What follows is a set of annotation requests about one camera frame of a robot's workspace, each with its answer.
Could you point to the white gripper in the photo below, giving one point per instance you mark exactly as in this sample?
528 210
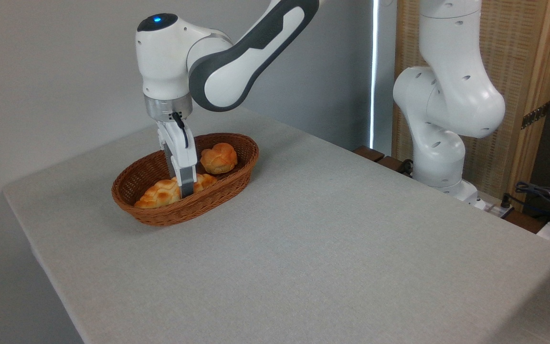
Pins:
170 136

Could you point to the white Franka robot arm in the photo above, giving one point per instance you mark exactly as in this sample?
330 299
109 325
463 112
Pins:
165 52

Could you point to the wooden woven folding screen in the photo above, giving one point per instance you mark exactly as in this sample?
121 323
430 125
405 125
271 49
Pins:
511 48

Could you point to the long braided bread loaf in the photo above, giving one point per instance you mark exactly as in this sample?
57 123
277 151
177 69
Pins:
160 193

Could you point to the metal screen hinge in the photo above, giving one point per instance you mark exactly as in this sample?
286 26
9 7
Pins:
535 116

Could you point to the round golden bread roll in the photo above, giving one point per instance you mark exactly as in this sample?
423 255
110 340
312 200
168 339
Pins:
218 158

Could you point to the brown wicker oval basket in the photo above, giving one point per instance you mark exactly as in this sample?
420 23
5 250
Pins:
170 217

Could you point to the white power strip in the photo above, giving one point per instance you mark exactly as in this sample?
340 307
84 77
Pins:
494 209

